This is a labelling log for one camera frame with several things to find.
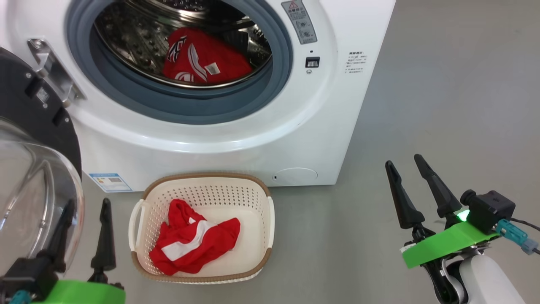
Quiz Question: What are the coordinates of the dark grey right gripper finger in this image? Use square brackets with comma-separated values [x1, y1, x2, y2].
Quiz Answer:
[413, 154, 462, 228]
[385, 160, 435, 243]

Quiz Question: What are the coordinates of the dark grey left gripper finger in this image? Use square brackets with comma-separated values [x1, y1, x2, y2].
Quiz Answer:
[87, 198, 116, 282]
[40, 200, 76, 273]

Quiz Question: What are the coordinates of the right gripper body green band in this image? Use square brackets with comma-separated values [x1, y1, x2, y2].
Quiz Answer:
[401, 220, 503, 269]

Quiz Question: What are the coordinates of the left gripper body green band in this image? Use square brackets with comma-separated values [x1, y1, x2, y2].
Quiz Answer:
[34, 279, 126, 304]

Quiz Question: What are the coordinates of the red shorts white stripe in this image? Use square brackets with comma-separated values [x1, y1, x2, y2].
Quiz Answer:
[149, 199, 241, 276]

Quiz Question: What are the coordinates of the black round glass washer door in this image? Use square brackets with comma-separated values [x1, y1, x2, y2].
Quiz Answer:
[0, 46, 85, 275]

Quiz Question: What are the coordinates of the white front-load washing machine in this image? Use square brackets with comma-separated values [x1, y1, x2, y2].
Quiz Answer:
[0, 0, 396, 193]

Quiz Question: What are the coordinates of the grey rubber door gasket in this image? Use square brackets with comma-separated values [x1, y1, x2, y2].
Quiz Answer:
[65, 0, 294, 125]

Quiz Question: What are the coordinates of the metal door hinge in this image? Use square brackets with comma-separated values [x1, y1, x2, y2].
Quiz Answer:
[27, 38, 87, 106]

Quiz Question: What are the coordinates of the stainless steel washing machine drum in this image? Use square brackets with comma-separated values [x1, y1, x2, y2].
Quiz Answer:
[94, 0, 273, 89]

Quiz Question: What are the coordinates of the blue energy label sticker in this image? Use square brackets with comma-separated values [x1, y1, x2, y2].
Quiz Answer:
[89, 172, 132, 193]

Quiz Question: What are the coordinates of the round white filter cover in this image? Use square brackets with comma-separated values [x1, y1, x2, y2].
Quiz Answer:
[272, 167, 318, 185]

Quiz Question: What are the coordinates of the cream laundry basket brown rim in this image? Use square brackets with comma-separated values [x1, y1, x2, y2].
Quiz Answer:
[128, 172, 275, 284]

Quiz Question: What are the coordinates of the grey warning sticker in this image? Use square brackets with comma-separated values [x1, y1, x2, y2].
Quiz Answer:
[281, 0, 318, 45]

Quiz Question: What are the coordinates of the teal left camera cable connector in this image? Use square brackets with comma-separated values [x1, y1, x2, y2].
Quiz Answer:
[8, 290, 32, 304]

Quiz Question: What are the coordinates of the teal camera cable connector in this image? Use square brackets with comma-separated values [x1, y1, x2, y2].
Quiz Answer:
[8, 290, 32, 304]
[496, 219, 540, 255]

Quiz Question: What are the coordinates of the teal right camera cable connector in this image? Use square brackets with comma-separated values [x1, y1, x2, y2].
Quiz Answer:
[496, 219, 540, 255]

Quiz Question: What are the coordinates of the black right camera cable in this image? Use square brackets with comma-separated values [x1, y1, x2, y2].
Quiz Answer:
[510, 217, 540, 232]

